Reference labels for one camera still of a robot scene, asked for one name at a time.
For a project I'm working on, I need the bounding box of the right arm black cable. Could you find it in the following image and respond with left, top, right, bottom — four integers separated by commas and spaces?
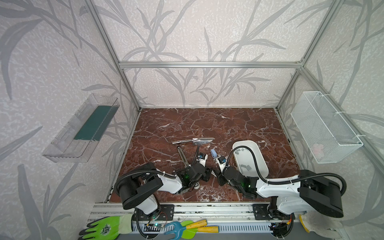
226, 145, 348, 196

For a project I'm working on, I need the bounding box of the white wire mesh basket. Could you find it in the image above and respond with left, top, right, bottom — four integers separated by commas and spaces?
291, 91, 364, 164

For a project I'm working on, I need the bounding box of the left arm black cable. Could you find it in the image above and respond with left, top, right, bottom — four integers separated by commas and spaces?
113, 145, 201, 199

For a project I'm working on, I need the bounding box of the pink object in basket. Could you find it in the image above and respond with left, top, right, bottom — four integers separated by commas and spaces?
311, 144, 325, 160

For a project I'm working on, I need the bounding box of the green black work glove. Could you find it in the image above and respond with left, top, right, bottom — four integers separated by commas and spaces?
79, 214, 133, 240

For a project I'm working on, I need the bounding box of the green trowel yellow handle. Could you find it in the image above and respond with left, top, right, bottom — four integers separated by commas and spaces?
182, 220, 220, 240

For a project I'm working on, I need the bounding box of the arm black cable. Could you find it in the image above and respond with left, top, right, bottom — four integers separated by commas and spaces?
226, 145, 348, 196
113, 145, 201, 199

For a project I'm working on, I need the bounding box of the clear acrylic wall shelf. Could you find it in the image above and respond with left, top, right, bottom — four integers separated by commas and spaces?
42, 94, 120, 163

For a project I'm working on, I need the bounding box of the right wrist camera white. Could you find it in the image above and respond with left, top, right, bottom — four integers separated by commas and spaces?
215, 155, 228, 173

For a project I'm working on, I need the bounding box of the white plastic tray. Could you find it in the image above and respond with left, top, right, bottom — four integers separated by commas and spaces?
233, 140, 269, 179

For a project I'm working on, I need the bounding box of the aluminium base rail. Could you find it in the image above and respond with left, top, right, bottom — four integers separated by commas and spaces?
86, 201, 319, 235

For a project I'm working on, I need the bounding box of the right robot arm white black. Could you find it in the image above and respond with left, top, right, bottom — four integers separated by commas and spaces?
219, 167, 347, 218

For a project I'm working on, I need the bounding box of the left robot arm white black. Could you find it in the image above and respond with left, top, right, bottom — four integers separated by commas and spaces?
114, 163, 212, 219

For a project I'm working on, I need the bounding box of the grey staple strip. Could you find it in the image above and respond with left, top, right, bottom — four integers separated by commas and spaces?
240, 165, 252, 171

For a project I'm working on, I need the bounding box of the black white stapler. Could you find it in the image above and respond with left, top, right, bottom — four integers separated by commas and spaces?
177, 146, 200, 190

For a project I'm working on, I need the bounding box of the white knit work glove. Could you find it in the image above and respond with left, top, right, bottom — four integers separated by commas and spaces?
299, 211, 343, 240

